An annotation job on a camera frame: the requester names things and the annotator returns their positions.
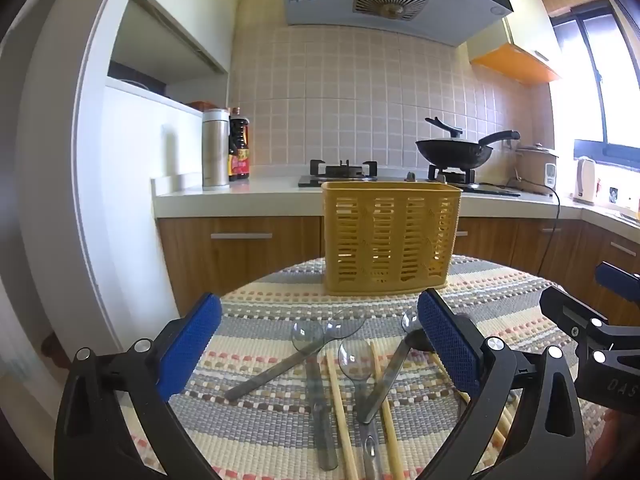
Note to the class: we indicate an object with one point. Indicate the wooden base cabinets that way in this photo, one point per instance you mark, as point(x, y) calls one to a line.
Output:
point(240, 265)

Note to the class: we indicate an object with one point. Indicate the white electric kettle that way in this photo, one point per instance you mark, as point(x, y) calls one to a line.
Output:
point(585, 180)

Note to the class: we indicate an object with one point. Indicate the orange wall cabinet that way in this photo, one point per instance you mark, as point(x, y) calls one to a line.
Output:
point(520, 62)

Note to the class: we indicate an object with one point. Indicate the wok lid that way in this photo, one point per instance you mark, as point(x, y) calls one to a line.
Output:
point(444, 126)

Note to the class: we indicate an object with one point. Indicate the steel thermos flask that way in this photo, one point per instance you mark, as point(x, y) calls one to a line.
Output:
point(216, 150)

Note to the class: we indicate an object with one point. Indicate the striped woven tablecloth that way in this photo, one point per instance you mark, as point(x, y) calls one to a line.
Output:
point(280, 310)

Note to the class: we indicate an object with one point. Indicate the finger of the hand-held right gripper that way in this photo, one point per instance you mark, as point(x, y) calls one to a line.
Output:
point(615, 276)
point(565, 310)

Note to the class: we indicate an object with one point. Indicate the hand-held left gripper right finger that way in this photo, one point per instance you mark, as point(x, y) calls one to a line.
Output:
point(447, 345)

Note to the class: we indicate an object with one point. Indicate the dark framed window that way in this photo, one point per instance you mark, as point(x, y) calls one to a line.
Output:
point(585, 85)

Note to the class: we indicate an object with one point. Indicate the rice cooker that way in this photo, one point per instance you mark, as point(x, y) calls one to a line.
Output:
point(535, 167)

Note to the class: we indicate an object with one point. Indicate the white shelf unit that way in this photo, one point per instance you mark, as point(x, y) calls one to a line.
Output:
point(135, 160)

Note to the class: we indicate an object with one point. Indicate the white kitchen countertop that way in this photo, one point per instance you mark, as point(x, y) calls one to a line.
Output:
point(250, 200)

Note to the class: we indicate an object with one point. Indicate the black wok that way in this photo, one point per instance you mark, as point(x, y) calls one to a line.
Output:
point(452, 155)

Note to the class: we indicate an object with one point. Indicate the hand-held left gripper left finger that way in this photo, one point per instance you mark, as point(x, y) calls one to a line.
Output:
point(192, 345)

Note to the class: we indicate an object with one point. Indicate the black gas stove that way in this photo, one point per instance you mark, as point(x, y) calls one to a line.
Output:
point(340, 177)

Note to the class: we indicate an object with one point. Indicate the dark soy sauce bottle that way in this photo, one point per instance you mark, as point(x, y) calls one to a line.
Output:
point(240, 160)

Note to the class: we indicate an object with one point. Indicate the yellow plastic utensil basket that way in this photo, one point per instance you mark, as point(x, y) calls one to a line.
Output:
point(390, 240)

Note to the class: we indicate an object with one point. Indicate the clear plastic spoon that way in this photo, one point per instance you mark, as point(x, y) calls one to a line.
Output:
point(320, 420)

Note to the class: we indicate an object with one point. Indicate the range hood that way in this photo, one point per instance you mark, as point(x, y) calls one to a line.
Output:
point(350, 10)

